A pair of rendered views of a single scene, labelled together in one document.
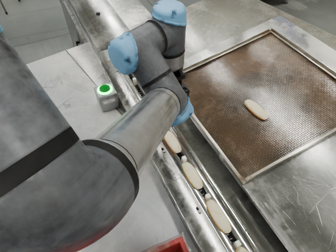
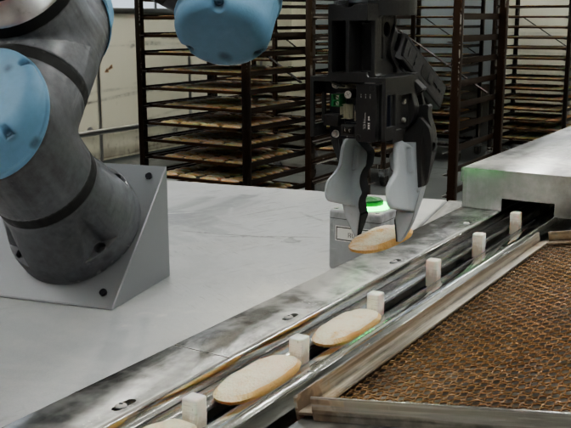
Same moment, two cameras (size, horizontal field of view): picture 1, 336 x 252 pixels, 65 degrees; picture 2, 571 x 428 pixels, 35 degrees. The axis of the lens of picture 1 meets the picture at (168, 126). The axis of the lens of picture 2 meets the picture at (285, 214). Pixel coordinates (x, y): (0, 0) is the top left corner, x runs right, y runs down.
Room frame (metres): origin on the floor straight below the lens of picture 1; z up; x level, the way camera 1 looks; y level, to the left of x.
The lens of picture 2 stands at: (0.08, -0.63, 1.12)
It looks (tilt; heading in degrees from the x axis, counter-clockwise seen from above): 12 degrees down; 58
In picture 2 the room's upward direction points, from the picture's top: straight up
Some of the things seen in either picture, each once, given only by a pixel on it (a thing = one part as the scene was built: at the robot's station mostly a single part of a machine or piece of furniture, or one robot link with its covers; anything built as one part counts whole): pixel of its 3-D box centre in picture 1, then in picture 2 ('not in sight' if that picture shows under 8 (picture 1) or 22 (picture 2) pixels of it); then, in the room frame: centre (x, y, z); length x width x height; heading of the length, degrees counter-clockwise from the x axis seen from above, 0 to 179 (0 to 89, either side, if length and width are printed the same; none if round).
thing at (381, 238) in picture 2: not in sight; (381, 235); (0.58, 0.01, 0.93); 0.10 x 0.04 x 0.01; 26
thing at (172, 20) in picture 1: (168, 29); not in sight; (0.56, 0.00, 1.24); 0.09 x 0.08 x 0.11; 136
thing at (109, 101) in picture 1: (108, 100); (368, 250); (0.74, 0.23, 0.84); 0.08 x 0.08 x 0.11; 26
